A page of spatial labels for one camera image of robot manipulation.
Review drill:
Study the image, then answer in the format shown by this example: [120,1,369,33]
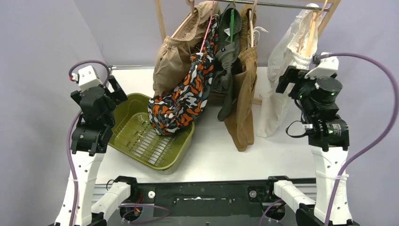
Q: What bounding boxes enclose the white shorts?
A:
[256,3,323,137]

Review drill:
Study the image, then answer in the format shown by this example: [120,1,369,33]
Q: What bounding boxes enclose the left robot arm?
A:
[53,75,139,226]

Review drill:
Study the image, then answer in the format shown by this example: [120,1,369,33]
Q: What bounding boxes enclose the brown shorts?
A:
[224,5,258,152]

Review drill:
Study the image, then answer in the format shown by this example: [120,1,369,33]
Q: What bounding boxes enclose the camouflage patterned shorts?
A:
[147,14,219,136]

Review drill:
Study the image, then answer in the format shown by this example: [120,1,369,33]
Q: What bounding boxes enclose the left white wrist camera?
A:
[69,65,102,91]

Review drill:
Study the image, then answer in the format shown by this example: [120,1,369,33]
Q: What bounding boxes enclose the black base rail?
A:
[116,176,294,226]

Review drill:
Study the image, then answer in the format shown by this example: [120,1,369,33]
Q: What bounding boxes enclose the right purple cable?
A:
[315,52,399,226]

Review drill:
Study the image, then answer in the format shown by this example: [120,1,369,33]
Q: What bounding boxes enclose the dark green shorts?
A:
[212,3,242,121]

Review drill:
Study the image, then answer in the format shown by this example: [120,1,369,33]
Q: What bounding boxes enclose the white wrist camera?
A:
[69,65,102,91]
[305,52,339,80]

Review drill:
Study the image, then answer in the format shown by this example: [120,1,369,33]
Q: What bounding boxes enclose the beige shorts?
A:
[152,1,220,97]

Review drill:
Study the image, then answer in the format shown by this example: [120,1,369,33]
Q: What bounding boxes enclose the olive green plastic basket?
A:
[108,93,195,175]

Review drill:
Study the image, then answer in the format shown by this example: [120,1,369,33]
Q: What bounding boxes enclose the pink hanger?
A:
[199,0,215,53]

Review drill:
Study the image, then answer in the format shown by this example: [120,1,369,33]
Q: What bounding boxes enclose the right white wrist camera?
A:
[305,52,339,80]

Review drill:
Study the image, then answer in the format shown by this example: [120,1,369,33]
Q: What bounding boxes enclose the wooden hanger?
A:
[304,0,328,57]

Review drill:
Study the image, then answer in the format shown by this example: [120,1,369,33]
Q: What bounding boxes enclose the green hanger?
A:
[229,9,235,43]

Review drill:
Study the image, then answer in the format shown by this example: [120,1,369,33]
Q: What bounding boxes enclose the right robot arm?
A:
[264,66,356,226]

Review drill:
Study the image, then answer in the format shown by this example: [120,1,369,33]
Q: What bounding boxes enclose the white plastic hanger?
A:
[253,26,269,45]

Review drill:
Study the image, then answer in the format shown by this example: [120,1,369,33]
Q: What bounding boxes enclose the wooden clothes rack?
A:
[155,0,342,106]

